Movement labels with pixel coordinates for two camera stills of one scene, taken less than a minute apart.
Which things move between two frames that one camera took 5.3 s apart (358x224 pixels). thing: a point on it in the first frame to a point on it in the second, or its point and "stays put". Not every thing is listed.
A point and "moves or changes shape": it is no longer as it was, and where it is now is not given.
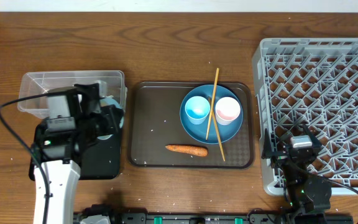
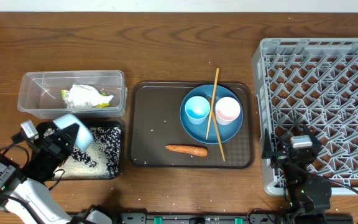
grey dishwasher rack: x=330 y=85 stays put
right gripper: x=280 y=156 stays put
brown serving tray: x=153 y=122 stays put
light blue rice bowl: x=110 y=101 moves or changes shape
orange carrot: x=191 y=150 stays put
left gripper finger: x=111 y=116 to x=63 y=139
